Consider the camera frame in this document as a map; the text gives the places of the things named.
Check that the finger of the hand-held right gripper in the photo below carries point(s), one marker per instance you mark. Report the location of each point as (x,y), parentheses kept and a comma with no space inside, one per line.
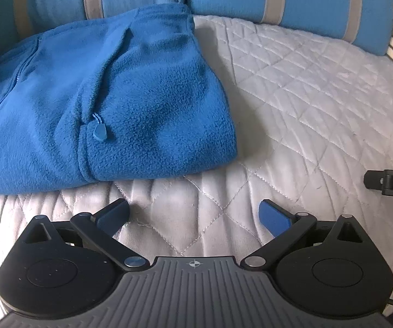
(374,179)

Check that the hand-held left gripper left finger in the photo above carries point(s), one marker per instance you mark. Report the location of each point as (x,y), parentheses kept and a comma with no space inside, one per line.
(112,218)

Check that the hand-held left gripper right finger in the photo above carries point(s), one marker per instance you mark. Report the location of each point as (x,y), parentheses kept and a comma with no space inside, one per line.
(273,220)

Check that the blue fleece jacket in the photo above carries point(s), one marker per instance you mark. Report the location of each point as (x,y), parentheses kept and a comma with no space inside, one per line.
(131,102)

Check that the white quilted bedspread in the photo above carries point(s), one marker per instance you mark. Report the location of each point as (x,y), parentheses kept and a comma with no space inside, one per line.
(302,116)

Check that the blue grey-striped pillow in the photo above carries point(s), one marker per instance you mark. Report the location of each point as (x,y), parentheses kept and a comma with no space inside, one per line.
(312,3)
(56,0)

